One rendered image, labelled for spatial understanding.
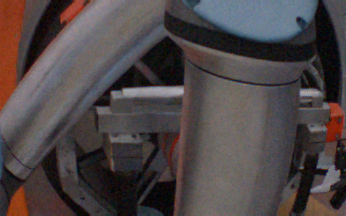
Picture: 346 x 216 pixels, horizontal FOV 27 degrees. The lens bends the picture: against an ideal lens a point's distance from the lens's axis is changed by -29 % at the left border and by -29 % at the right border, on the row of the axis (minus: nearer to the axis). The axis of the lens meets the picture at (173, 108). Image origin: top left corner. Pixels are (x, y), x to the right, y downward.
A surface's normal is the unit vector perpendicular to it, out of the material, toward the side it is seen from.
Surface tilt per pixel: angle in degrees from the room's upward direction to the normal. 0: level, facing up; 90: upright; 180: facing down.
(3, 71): 90
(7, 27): 90
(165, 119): 90
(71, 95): 104
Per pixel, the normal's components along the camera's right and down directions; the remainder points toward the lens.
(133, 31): 0.14, 0.55
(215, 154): -0.48, 0.30
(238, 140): -0.23, 0.35
